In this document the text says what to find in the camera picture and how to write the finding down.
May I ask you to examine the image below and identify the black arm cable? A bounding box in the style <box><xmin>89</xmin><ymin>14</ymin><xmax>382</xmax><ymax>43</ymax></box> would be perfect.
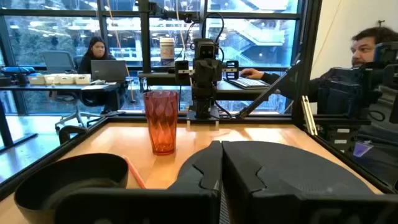
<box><xmin>201</xmin><ymin>11</ymin><xmax>225</xmax><ymax>43</ymax></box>

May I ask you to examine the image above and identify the black equipment block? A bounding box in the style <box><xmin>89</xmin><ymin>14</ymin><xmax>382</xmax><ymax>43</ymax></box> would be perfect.
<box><xmin>317</xmin><ymin>42</ymin><xmax>398</xmax><ymax>125</ymax></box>

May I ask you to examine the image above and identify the grey office chair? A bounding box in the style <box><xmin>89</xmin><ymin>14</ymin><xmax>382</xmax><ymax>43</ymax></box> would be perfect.
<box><xmin>42</xmin><ymin>50</ymin><xmax>102</xmax><ymax>131</ymax></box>

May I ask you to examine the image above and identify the person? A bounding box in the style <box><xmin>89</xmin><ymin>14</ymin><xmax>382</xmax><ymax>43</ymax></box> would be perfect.
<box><xmin>77</xmin><ymin>36</ymin><xmax>125</xmax><ymax>114</ymax></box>
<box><xmin>241</xmin><ymin>26</ymin><xmax>398</xmax><ymax>162</ymax></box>

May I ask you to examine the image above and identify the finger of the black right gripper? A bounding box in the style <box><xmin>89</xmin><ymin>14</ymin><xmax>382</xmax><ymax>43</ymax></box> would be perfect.
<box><xmin>207</xmin><ymin>58</ymin><xmax>223</xmax><ymax>90</ymax></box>
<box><xmin>193</xmin><ymin>58</ymin><xmax>208</xmax><ymax>90</ymax></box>

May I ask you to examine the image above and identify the black aluminium table frame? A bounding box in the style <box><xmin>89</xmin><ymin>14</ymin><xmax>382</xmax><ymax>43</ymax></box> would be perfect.
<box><xmin>0</xmin><ymin>0</ymin><xmax>398</xmax><ymax>202</ymax></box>

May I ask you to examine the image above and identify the white canister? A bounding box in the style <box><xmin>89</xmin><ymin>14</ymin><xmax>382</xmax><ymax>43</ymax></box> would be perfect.
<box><xmin>159</xmin><ymin>37</ymin><xmax>175</xmax><ymax>60</ymax></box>

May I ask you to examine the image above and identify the silver metal bracket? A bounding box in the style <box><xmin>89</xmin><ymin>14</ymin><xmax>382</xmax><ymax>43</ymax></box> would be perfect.
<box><xmin>300</xmin><ymin>95</ymin><xmax>318</xmax><ymax>136</ymax></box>

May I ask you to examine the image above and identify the red faceted plastic tumbler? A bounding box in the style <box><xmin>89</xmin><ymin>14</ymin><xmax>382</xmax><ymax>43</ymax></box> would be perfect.
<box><xmin>143</xmin><ymin>90</ymin><xmax>180</xmax><ymax>156</ymax></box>

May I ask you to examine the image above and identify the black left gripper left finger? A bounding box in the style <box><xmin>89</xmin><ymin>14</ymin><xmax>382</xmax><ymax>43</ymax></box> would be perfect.
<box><xmin>55</xmin><ymin>141</ymin><xmax>223</xmax><ymax>224</ymax></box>

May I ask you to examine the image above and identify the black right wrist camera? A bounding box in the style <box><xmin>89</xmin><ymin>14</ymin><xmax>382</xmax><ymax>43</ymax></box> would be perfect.
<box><xmin>193</xmin><ymin>38</ymin><xmax>220</xmax><ymax>60</ymax></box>

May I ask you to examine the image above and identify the pink drinking straw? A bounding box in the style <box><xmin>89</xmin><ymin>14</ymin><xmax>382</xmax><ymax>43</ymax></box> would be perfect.
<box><xmin>123</xmin><ymin>155</ymin><xmax>147</xmax><ymax>190</ymax></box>

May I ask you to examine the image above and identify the computer keyboard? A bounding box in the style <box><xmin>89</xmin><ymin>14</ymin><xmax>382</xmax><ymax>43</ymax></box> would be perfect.
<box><xmin>224</xmin><ymin>77</ymin><xmax>270</xmax><ymax>90</ymax></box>

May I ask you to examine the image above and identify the grey laptop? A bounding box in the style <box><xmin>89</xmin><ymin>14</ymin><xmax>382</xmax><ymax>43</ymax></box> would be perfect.
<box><xmin>90</xmin><ymin>59</ymin><xmax>127</xmax><ymax>83</ymax></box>

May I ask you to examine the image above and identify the long office desk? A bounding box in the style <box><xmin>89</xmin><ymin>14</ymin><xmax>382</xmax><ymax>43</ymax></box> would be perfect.
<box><xmin>0</xmin><ymin>82</ymin><xmax>122</xmax><ymax>111</ymax></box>

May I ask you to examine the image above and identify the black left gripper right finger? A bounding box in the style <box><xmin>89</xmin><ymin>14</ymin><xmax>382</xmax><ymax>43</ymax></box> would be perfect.
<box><xmin>222</xmin><ymin>141</ymin><xmax>398</xmax><ymax>224</ymax></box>

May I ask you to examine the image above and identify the black bowl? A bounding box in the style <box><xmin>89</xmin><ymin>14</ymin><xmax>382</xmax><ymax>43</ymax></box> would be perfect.
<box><xmin>14</xmin><ymin>152</ymin><xmax>129</xmax><ymax>224</ymax></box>

